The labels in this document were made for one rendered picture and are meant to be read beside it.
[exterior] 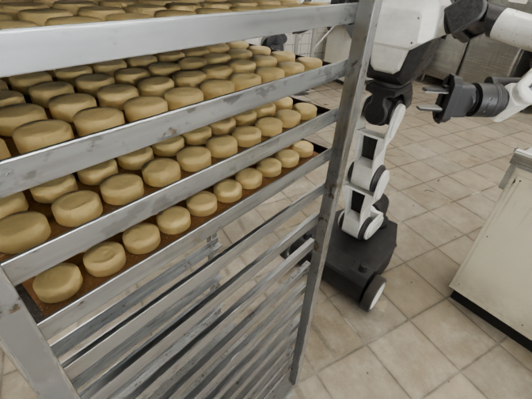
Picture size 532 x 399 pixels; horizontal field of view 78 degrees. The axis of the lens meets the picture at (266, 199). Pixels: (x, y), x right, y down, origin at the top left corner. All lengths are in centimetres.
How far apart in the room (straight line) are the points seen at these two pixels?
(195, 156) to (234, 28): 18
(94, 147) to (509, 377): 194
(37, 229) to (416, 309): 186
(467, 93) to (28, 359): 101
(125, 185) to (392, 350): 159
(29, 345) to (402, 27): 133
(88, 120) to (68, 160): 6
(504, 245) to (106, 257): 169
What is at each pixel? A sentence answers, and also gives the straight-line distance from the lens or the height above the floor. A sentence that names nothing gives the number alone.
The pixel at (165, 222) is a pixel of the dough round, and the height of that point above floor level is 115.
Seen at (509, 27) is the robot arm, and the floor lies 135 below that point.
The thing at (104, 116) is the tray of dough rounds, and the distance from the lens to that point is 40.
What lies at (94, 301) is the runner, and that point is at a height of 114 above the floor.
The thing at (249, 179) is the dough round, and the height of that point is 115.
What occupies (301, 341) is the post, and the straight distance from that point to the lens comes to 122.
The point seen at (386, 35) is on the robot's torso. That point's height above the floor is 128.
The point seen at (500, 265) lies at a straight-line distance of 193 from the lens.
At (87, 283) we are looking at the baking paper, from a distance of 49.
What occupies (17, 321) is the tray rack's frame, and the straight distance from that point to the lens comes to 38.
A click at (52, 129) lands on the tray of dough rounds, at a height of 133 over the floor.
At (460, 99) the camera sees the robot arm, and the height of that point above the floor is 121.
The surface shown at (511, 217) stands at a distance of 180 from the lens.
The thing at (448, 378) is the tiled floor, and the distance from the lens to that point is 187.
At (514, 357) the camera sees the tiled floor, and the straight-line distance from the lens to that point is 212.
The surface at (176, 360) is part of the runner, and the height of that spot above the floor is 89.
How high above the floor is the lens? 147
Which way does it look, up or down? 36 degrees down
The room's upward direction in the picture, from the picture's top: 4 degrees clockwise
